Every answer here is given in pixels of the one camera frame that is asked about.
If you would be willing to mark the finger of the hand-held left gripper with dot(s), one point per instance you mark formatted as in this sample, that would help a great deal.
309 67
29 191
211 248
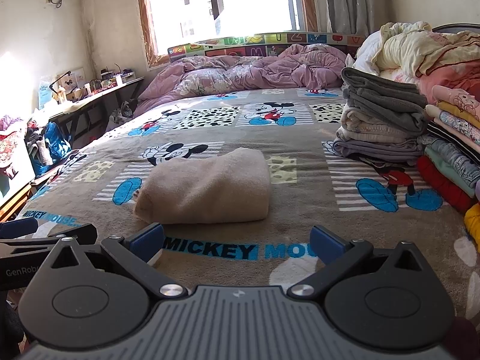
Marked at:
18 228
37 240

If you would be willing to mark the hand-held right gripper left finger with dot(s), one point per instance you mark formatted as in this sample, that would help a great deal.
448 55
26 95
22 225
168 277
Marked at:
147 243

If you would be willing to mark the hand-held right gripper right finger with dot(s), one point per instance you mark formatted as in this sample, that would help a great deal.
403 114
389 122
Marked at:
325 243

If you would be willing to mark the beige knit sweater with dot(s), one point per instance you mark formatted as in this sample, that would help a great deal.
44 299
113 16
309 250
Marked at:
210 187

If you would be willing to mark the stack of grey folded clothes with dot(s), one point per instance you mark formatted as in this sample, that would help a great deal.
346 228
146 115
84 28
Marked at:
378 105

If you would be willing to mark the stack of colourful folded clothes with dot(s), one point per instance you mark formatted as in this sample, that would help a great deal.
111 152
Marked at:
453 146

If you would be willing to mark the cartoon mouse printed blanket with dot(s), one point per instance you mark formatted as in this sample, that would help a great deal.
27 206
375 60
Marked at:
300 180

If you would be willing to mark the red floral cloth pile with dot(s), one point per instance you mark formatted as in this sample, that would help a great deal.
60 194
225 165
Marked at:
11 146

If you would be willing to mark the blue plastic bag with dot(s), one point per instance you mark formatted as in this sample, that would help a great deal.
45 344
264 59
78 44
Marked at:
56 142

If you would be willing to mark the grey cloth bundle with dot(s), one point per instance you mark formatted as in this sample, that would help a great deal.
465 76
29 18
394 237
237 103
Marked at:
122 114

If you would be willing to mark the blue white carton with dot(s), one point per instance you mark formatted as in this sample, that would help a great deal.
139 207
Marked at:
44 95

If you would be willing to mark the yellow folded garment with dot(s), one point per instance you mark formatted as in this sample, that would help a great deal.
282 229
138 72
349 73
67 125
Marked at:
473 225

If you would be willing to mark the dark desk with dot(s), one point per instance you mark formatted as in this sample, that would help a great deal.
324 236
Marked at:
112 90

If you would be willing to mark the person's maroon clothing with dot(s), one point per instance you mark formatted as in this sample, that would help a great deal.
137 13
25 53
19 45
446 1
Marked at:
465 339

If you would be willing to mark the black desk rack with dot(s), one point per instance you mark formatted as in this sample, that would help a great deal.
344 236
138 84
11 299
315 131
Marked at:
125 75

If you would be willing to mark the purple floral duvet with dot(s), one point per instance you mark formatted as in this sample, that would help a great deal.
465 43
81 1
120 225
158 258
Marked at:
232 75

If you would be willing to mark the white quilt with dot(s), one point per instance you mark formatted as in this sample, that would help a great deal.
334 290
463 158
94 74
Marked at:
365 54

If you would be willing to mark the pink quilt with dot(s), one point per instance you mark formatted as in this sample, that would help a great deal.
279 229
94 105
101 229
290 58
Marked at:
450 78

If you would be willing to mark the colourful alphabet foam mat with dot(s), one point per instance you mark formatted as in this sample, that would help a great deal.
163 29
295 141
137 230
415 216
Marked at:
262 45

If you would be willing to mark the cream quilt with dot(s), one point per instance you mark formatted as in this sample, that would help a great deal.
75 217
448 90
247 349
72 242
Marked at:
408 48

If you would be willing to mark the window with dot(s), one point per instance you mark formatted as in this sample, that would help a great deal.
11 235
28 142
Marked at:
225 3

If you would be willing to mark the dark wooden headboard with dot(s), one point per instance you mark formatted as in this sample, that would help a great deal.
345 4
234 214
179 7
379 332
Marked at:
457 27

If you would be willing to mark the white picture frame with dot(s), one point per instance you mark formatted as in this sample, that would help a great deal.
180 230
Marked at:
77 78

